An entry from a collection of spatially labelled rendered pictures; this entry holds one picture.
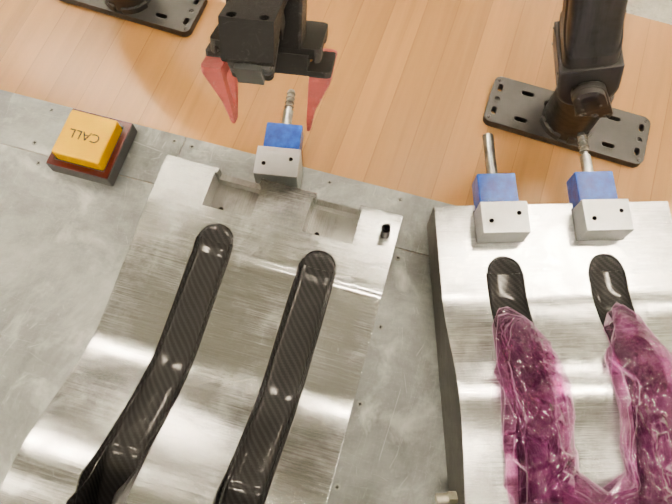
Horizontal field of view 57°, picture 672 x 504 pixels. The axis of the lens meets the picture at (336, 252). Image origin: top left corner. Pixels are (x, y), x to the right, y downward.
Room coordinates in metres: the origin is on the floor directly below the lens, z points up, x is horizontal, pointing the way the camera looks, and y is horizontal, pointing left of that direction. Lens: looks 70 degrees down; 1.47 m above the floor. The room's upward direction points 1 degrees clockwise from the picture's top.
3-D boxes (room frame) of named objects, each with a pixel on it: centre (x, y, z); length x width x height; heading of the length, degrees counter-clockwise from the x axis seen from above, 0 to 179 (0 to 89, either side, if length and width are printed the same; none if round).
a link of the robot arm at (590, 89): (0.42, -0.28, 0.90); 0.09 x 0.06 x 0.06; 178
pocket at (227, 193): (0.27, 0.11, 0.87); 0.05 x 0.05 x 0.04; 75
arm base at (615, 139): (0.42, -0.29, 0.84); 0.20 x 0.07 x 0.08; 72
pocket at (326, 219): (0.25, 0.00, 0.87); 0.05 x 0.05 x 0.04; 75
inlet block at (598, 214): (0.31, -0.28, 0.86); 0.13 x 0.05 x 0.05; 2
